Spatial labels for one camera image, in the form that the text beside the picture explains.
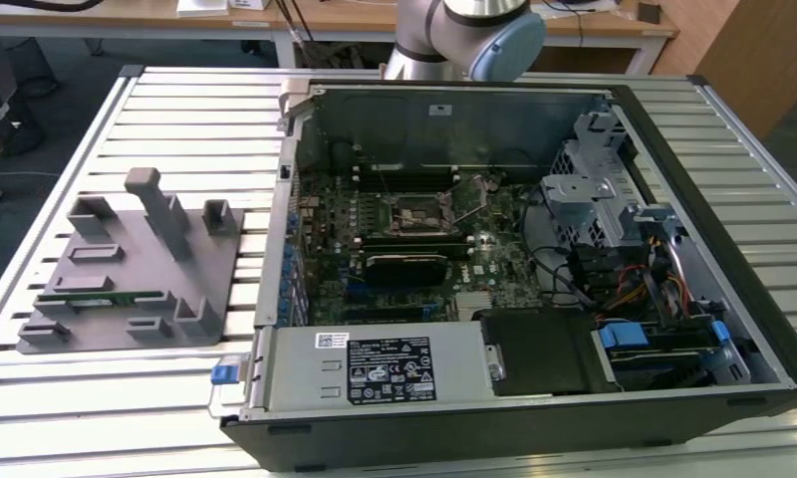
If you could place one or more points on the white book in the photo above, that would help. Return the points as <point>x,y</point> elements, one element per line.
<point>202,7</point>

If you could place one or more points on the black mesh waste bin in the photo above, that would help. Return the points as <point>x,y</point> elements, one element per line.
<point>39,65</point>

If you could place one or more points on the silver metal drive cage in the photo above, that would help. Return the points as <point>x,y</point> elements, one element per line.
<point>570,196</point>

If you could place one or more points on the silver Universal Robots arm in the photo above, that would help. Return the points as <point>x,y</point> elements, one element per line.
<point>438,30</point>

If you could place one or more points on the white box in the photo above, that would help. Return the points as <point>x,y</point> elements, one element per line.
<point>249,4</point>

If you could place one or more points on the silver disk bay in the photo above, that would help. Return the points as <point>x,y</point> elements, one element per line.
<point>733,371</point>

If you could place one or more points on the black graphics card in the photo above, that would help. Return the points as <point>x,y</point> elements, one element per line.
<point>405,273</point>

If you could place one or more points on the silver chipset heatsink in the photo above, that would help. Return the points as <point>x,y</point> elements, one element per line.
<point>474,306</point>

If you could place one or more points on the black expansion slot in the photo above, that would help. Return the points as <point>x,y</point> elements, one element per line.
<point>385,314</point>

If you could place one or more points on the RAM slot white clips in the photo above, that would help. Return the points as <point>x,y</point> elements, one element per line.
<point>371,169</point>
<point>411,242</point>
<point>371,178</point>
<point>411,252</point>

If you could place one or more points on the small black box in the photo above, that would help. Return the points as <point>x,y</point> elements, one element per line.
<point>649,12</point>

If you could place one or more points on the green motherboard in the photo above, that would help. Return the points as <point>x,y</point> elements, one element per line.
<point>505,239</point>

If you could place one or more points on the green RAM stick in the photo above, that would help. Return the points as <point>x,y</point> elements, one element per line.
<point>126,297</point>

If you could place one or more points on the blue disk carrier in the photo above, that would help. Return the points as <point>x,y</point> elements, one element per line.
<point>622,336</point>

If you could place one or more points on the CPU socket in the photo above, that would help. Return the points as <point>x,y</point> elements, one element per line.
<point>414,219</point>

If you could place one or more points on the grey plastic parts rack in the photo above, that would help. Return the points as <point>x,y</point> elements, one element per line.
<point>138,259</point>

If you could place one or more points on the blue case latch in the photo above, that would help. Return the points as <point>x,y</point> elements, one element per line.
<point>222,374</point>

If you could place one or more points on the wooden desk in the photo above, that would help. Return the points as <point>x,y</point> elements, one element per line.
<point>138,22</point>

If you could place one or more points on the open black PC case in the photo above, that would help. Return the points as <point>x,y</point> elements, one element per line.
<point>438,443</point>

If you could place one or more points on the wooden cabinet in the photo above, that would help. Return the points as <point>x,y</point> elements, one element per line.
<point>757,60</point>

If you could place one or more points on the silver power supply unit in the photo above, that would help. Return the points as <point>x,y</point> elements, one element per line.
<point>291,368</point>

